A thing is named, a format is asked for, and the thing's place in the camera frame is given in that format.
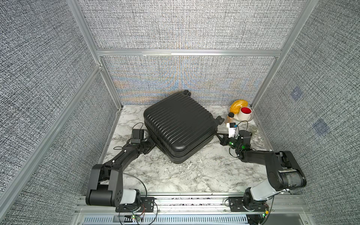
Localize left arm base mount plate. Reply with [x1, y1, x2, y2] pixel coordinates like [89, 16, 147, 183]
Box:
[115, 197, 155, 213]

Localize white cup red inside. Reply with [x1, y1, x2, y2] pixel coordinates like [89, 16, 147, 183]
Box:
[237, 107, 253, 122]

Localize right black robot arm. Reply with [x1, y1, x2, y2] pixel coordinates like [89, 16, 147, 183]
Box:
[216, 130, 307, 205]

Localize yellow bread loaf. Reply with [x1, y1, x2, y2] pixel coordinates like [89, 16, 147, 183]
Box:
[229, 99, 248, 114]

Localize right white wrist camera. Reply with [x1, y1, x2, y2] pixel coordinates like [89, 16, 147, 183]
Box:
[226, 122, 239, 138]

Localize brown spice jar black lid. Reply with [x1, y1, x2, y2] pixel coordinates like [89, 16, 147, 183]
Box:
[225, 112, 235, 124]

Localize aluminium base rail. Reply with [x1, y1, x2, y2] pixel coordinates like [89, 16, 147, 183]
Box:
[71, 193, 313, 223]

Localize white slotted cable duct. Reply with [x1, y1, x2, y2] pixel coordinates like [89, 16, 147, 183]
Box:
[79, 214, 249, 225]

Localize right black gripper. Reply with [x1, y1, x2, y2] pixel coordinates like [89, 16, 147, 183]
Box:
[217, 132, 242, 152]

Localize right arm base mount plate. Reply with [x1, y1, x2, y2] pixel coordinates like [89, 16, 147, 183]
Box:
[227, 197, 270, 212]

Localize white patterned plate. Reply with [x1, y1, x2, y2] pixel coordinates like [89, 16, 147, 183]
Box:
[228, 103, 254, 122]

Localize aluminium enclosure frame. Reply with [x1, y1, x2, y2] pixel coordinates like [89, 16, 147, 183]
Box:
[0, 0, 320, 212]

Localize clear glass jar lying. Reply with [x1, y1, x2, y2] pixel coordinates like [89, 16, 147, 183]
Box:
[248, 125, 258, 135]

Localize black ribbed hard-shell suitcase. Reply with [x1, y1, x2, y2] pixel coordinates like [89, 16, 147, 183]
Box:
[143, 90, 225, 164]

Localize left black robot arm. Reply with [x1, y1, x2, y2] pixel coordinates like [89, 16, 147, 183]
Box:
[85, 129, 155, 209]

